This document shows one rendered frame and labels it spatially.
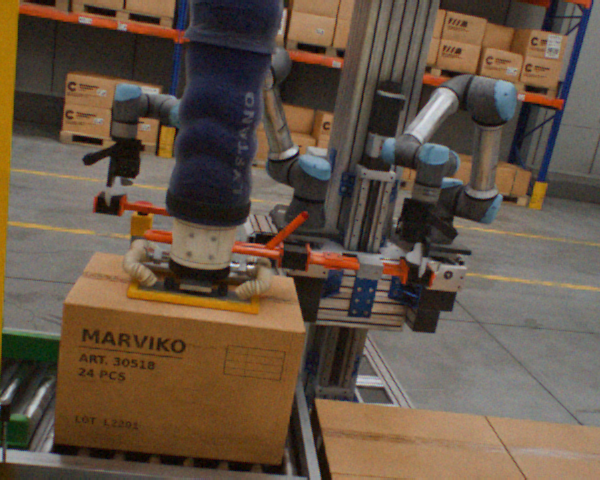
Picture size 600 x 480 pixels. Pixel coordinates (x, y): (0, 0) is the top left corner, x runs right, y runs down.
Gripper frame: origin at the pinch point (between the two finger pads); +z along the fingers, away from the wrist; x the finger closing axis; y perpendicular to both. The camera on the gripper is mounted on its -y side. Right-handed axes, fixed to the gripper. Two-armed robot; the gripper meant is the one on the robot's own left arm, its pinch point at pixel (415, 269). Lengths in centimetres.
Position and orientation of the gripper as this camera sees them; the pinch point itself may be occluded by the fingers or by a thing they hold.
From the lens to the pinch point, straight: 190.7
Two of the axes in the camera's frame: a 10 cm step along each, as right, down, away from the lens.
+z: -1.7, 9.5, 2.7
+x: 0.7, 2.9, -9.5
